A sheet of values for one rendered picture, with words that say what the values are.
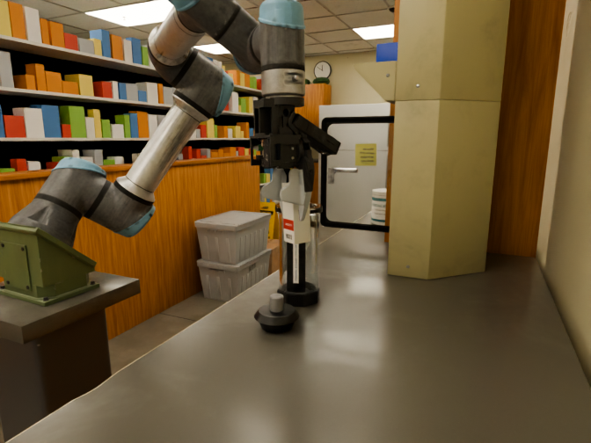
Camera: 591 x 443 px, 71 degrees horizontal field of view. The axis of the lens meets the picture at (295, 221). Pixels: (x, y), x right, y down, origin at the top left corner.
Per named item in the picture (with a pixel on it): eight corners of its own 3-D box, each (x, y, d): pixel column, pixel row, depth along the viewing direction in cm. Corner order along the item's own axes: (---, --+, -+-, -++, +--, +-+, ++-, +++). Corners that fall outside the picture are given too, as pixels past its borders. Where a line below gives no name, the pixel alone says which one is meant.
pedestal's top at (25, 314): (-63, 316, 98) (-66, 301, 97) (62, 276, 126) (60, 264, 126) (23, 344, 85) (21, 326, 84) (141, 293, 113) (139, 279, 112)
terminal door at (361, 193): (402, 234, 143) (408, 115, 135) (319, 226, 156) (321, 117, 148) (402, 233, 144) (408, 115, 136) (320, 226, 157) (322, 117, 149)
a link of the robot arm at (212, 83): (84, 209, 118) (191, 47, 114) (133, 234, 125) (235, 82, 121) (80, 222, 107) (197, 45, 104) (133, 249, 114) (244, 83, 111)
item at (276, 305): (295, 337, 79) (295, 305, 78) (249, 334, 81) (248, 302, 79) (302, 317, 88) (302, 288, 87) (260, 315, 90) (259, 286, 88)
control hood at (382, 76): (414, 109, 136) (416, 76, 134) (395, 101, 107) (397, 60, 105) (379, 110, 140) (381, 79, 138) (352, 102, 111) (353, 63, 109)
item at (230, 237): (273, 248, 377) (273, 213, 370) (237, 266, 323) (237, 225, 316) (234, 243, 394) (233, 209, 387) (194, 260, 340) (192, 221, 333)
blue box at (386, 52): (413, 76, 133) (414, 47, 132) (408, 72, 124) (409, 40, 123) (382, 78, 137) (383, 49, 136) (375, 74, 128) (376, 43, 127)
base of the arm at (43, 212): (-6, 222, 101) (18, 189, 105) (48, 251, 112) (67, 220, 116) (26, 225, 93) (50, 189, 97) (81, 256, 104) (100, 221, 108)
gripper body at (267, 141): (250, 170, 74) (247, 99, 72) (290, 167, 79) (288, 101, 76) (272, 171, 68) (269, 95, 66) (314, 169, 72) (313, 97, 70)
